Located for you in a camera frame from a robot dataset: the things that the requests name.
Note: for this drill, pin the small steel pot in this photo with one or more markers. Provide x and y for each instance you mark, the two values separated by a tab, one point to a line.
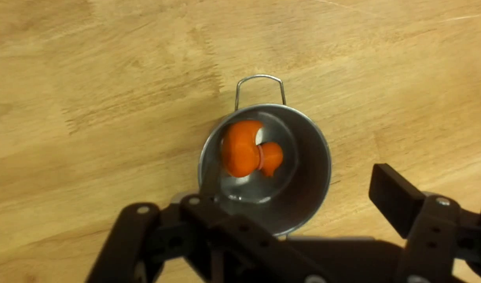
304	174

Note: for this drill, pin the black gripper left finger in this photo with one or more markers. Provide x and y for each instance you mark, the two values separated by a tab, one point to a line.
219	246

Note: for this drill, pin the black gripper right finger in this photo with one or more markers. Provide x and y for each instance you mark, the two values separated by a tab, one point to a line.
439	241

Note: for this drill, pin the orange toy duck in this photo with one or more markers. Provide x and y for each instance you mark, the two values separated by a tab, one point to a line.
243	150

